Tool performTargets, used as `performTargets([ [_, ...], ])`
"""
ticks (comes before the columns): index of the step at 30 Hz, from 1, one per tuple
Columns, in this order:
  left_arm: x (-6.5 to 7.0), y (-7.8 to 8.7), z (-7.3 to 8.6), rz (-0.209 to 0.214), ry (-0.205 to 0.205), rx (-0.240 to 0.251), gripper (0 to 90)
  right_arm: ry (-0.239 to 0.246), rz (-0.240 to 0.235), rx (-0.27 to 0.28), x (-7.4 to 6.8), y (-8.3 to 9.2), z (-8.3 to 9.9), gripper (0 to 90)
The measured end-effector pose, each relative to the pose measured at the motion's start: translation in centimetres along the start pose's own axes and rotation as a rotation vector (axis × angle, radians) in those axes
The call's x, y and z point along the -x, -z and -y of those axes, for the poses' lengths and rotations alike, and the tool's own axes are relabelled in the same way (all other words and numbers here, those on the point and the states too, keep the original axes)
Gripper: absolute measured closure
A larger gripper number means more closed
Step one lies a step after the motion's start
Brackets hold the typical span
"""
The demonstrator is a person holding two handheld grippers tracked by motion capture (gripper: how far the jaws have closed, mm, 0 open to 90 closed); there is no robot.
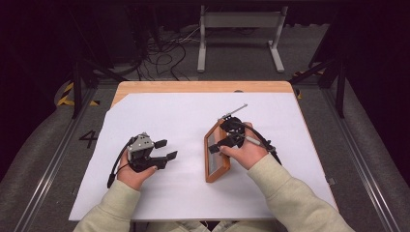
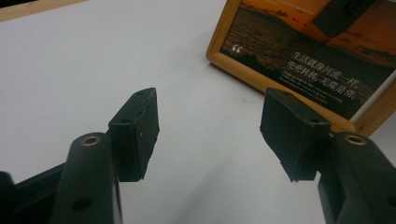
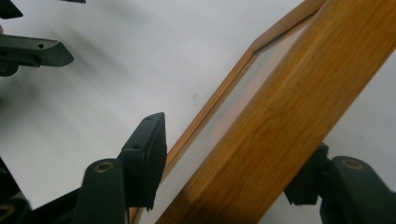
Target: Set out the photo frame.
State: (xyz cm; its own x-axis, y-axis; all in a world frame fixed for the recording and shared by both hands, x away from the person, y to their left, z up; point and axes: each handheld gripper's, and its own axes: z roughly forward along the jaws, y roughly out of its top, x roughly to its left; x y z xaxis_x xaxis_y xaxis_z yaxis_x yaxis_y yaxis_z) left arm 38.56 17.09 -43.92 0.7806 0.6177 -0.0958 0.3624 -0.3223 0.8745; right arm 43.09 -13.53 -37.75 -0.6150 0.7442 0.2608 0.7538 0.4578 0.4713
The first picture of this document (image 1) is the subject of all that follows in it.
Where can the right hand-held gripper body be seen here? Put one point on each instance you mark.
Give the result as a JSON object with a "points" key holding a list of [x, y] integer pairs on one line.
{"points": [[232, 127]]}

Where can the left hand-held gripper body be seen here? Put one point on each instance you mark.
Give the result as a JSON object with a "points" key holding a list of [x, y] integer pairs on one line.
{"points": [[140, 145]]}

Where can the wooden picture frame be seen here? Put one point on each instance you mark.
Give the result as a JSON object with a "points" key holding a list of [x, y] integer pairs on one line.
{"points": [[216, 161]]}

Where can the person's right hand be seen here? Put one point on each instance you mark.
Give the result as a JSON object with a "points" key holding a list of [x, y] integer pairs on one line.
{"points": [[248, 154]]}

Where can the person's left hand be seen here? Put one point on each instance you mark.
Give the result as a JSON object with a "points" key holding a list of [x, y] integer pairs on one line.
{"points": [[133, 177]]}

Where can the white paper sheet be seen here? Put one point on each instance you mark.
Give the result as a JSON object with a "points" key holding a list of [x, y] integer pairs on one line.
{"points": [[180, 112]]}

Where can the wooden table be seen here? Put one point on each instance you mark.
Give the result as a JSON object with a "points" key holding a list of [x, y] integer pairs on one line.
{"points": [[193, 86]]}

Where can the person's legs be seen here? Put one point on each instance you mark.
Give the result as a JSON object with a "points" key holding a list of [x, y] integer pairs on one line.
{"points": [[180, 226]]}

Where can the yellow black hazard tape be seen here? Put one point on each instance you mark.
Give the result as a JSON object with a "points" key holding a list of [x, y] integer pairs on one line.
{"points": [[299, 94], [66, 93]]}

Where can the black metal stand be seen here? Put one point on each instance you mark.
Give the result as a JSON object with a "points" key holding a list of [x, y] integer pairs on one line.
{"points": [[340, 87], [76, 83]]}

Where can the grey metal stand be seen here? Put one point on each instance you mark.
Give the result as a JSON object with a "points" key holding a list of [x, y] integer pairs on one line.
{"points": [[240, 20]]}

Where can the aluminium floor rail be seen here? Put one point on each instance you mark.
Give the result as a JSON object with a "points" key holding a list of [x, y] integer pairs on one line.
{"points": [[361, 161], [54, 161]]}

